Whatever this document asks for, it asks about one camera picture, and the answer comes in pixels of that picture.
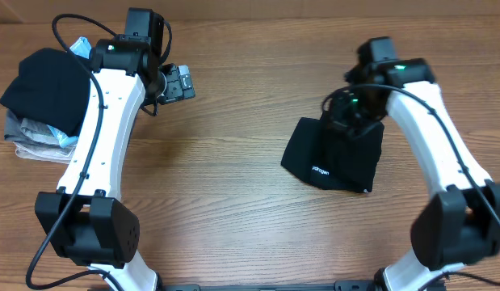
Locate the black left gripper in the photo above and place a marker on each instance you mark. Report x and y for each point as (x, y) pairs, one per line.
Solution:
(180, 85)

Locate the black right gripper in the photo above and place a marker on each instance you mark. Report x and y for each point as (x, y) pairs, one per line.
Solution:
(338, 120)

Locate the black t-shirt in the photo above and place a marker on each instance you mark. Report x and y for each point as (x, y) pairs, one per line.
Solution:
(332, 161)

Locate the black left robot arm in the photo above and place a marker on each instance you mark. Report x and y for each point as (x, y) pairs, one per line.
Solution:
(84, 219)

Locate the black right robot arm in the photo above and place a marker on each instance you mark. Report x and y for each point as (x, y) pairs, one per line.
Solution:
(460, 225)

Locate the folded light blue garment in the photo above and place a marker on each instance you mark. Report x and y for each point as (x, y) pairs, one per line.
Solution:
(81, 47)

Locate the folded black garment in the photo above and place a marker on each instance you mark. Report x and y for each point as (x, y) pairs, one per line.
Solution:
(51, 88)

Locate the folded beige garment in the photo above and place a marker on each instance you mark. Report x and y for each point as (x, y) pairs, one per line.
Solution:
(46, 153)

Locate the folded grey garment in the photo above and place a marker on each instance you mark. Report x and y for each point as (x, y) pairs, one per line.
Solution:
(27, 131)

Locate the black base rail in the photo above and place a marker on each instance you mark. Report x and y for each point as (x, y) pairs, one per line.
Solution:
(340, 285)

